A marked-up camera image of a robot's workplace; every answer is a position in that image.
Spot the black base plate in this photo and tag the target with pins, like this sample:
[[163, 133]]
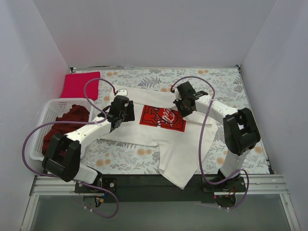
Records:
[[195, 190]]

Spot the white t shirt red print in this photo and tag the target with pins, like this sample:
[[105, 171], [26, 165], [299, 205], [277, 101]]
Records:
[[158, 123]]

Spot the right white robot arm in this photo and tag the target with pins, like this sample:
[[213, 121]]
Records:
[[240, 130]]

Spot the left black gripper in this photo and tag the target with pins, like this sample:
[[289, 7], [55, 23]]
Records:
[[130, 111]]

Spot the dark red t shirt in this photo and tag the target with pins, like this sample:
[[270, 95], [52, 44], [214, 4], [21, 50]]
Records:
[[77, 113]]

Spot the aluminium frame rail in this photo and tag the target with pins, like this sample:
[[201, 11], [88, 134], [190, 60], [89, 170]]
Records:
[[258, 184]]

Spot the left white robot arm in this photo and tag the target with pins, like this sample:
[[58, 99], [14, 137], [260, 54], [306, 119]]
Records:
[[63, 155]]

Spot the white plastic basket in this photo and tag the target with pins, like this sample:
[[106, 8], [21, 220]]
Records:
[[53, 109]]

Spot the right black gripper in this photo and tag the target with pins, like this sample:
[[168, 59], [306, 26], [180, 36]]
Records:
[[182, 106]]

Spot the folded pink t shirt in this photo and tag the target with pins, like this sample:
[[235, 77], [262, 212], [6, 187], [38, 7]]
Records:
[[74, 85]]

